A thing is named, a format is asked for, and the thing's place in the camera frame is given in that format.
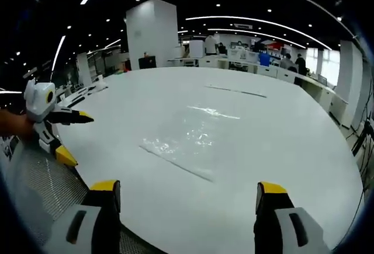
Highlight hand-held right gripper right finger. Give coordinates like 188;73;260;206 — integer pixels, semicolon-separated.
253;181;331;254

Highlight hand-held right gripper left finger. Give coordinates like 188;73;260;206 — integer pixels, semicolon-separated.
43;179;121;254

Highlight clear resealable plastic bag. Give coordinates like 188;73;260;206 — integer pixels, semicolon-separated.
138;103;242;183

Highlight white crumpled bag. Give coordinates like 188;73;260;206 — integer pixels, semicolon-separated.
93;74;109;92

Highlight black flat tool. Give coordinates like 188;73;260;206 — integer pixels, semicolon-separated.
65;93;86;109

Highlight white appliance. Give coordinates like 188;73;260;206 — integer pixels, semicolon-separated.
189;40;204;59

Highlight blue box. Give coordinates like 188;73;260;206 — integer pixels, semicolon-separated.
258;52;272;67

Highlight black cables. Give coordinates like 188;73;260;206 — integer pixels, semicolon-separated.
349;102;374;185

